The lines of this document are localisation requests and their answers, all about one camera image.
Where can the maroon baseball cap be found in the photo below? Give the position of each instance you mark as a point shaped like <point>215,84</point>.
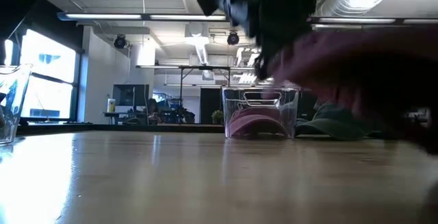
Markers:
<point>256,124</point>
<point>359,80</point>

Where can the black metal rack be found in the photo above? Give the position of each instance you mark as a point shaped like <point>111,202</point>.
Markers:
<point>191,67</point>

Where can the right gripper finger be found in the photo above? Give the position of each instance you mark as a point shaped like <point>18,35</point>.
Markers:
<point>262,61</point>
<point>274,56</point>

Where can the yellow and white container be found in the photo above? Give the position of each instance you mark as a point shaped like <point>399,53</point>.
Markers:
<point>111,105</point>

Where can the round black ceiling spotlight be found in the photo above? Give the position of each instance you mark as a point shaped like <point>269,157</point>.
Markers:
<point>119,41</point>
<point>233,38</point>

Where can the small green potted plant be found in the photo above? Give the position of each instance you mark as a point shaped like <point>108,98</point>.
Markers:
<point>217,117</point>

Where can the person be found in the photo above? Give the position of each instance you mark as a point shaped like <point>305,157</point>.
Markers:
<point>153,109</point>

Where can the grey-green baseball cap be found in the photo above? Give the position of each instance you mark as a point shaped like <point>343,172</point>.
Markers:
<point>328,124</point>

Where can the white ceiling light fixture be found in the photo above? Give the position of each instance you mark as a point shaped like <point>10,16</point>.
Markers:
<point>198,40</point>

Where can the black aluminium table frame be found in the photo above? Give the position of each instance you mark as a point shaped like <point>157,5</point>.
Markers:
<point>119,128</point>

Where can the clear plastic bin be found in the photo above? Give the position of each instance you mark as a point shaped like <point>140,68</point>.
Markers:
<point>227,100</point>
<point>17,114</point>

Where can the black door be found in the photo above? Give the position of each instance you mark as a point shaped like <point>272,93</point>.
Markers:
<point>210,105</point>

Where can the bright window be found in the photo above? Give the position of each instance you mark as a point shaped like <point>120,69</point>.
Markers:
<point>48,56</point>

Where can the office desk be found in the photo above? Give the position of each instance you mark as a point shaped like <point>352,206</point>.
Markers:
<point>116,113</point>

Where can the long strip light bar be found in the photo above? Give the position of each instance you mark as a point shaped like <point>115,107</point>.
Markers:
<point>102,16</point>

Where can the black computer monitor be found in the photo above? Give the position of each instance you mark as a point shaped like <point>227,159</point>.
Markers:
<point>130,95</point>

